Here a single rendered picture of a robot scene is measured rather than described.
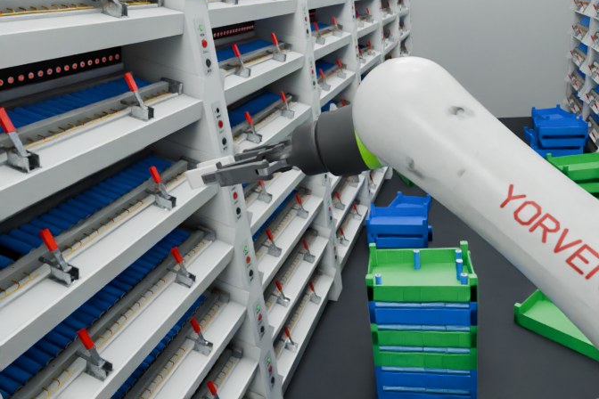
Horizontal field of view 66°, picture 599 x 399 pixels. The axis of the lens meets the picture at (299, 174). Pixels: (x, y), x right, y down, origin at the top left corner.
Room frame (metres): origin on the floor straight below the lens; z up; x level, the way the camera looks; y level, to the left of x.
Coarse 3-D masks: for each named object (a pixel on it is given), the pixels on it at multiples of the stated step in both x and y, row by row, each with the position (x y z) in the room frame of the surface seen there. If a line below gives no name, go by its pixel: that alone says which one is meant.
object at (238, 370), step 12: (228, 348) 1.05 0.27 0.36; (240, 348) 1.06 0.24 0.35; (252, 348) 1.04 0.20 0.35; (228, 360) 1.02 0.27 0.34; (240, 360) 1.04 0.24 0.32; (252, 360) 1.04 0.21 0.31; (216, 372) 0.97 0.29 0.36; (228, 372) 0.99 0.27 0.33; (240, 372) 1.00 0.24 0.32; (252, 372) 1.00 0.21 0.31; (204, 384) 0.93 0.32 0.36; (216, 384) 0.94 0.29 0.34; (228, 384) 0.96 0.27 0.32; (240, 384) 0.96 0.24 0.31; (192, 396) 0.90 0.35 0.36; (204, 396) 0.90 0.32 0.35; (216, 396) 0.88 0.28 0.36; (228, 396) 0.92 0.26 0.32; (240, 396) 0.94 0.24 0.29
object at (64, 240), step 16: (160, 176) 0.95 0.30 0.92; (128, 192) 0.87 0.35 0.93; (144, 192) 0.90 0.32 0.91; (112, 208) 0.81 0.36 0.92; (80, 224) 0.75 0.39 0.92; (96, 224) 0.77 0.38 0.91; (112, 224) 0.78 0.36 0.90; (64, 240) 0.70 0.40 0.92; (32, 256) 0.65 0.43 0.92; (48, 256) 0.67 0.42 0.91; (64, 256) 0.68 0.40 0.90; (0, 272) 0.61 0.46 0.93; (16, 272) 0.61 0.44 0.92; (0, 288) 0.59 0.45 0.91
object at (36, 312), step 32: (192, 160) 1.04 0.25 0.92; (192, 192) 0.95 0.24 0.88; (128, 224) 0.80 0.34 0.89; (160, 224) 0.82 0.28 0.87; (96, 256) 0.70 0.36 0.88; (128, 256) 0.74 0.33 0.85; (32, 288) 0.61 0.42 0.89; (64, 288) 0.62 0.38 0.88; (96, 288) 0.67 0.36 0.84; (0, 320) 0.54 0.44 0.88; (32, 320) 0.55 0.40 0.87; (0, 352) 0.50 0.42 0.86
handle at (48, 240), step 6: (42, 234) 0.64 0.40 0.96; (48, 234) 0.64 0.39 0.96; (48, 240) 0.64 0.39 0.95; (54, 240) 0.64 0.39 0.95; (48, 246) 0.63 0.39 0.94; (54, 246) 0.64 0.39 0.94; (54, 252) 0.64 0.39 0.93; (60, 252) 0.64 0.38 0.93; (60, 258) 0.64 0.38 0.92; (60, 264) 0.63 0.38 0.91; (66, 264) 0.64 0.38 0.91
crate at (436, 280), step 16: (384, 256) 1.29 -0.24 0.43; (400, 256) 1.28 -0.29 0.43; (432, 256) 1.26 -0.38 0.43; (448, 256) 1.24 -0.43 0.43; (464, 256) 1.22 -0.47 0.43; (368, 272) 1.18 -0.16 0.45; (384, 272) 1.25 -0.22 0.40; (400, 272) 1.23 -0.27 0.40; (416, 272) 1.22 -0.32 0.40; (432, 272) 1.21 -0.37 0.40; (448, 272) 1.20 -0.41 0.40; (464, 272) 1.18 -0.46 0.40; (368, 288) 1.11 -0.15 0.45; (384, 288) 1.10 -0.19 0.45; (400, 288) 1.09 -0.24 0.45; (416, 288) 1.08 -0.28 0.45; (432, 288) 1.07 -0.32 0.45; (448, 288) 1.06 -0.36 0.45; (464, 288) 1.05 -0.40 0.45
